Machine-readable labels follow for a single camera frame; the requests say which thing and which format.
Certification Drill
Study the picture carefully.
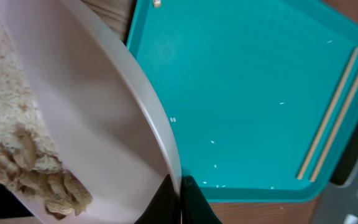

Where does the wooden chopstick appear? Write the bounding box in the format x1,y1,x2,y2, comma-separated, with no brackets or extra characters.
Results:
309,73,358,182
296,47,358,180

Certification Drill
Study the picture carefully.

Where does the wooden chopstick right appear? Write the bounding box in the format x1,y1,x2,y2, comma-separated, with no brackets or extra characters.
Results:
309,73,358,182

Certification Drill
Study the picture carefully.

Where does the food scraps and rice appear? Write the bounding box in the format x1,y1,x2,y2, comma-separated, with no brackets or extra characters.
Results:
0,20,93,220

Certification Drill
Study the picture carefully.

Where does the wooden chopstick left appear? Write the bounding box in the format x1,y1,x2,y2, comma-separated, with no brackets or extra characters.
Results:
296,47,358,180

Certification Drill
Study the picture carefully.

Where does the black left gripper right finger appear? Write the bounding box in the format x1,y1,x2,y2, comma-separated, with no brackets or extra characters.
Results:
180,175,222,224

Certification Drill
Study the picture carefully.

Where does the grey dishwasher rack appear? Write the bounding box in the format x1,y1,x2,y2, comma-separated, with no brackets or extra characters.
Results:
311,124,358,224

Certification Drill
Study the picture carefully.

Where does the teal plastic tray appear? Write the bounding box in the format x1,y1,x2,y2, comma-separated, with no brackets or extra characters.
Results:
127,0,358,202

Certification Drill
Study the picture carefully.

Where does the pink round plate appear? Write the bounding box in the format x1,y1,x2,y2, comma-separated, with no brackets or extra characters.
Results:
0,0,181,223

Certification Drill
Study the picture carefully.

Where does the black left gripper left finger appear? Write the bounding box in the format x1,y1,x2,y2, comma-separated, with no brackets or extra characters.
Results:
135,174,181,224

